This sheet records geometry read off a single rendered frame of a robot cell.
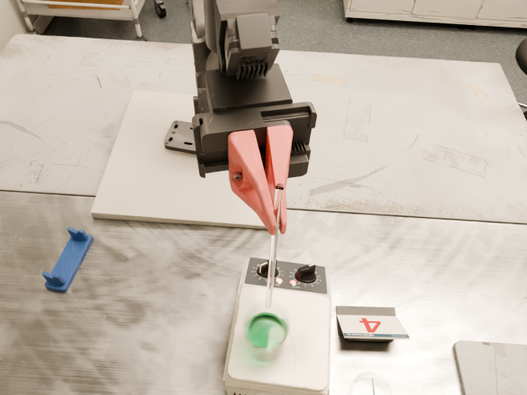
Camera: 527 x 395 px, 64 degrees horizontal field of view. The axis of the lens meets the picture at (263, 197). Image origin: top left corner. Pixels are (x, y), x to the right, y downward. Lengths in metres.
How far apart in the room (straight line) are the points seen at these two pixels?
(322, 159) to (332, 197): 0.09
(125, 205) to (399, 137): 0.55
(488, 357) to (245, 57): 0.55
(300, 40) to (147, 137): 2.08
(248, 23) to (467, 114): 0.78
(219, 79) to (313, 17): 2.71
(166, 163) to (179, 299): 0.26
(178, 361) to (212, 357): 0.05
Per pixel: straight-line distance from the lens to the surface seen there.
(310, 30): 2.93
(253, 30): 0.31
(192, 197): 0.75
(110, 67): 1.08
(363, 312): 0.67
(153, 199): 0.76
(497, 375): 0.71
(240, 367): 0.54
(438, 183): 0.86
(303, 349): 0.55
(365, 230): 0.75
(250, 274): 0.62
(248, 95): 0.36
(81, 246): 0.74
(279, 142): 0.33
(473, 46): 3.13
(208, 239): 0.72
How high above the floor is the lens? 1.51
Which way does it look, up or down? 53 degrees down
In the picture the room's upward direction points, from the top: 3 degrees clockwise
